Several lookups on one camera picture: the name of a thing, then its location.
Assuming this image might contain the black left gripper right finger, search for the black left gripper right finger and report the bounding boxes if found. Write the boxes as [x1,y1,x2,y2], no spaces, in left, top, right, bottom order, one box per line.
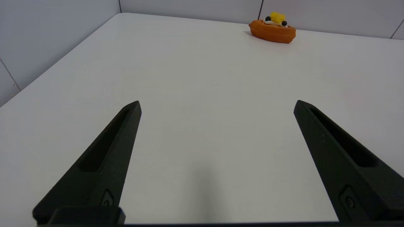
[294,100,404,223]

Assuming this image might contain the orange triangle bread with toppings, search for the orange triangle bread with toppings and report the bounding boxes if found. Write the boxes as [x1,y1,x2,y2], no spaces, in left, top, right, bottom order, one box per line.
[248,12,296,44]

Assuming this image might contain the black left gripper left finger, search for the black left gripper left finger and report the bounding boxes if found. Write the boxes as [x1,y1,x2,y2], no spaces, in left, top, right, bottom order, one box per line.
[33,101,142,224]

